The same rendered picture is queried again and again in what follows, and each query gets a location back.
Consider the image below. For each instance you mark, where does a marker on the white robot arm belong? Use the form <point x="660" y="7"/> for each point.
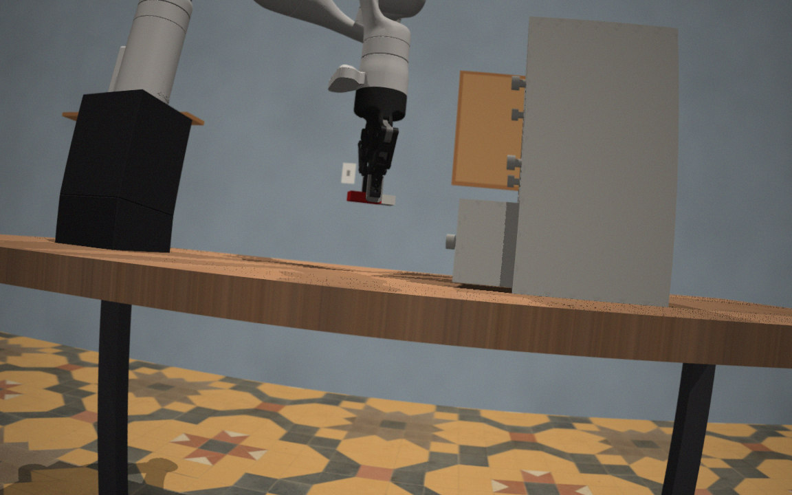
<point x="150" y="58"/>

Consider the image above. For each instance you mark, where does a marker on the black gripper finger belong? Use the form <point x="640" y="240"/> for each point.
<point x="363" y="160"/>
<point x="382" y="158"/>

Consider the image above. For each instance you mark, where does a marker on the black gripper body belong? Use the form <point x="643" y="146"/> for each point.
<point x="376" y="104"/>

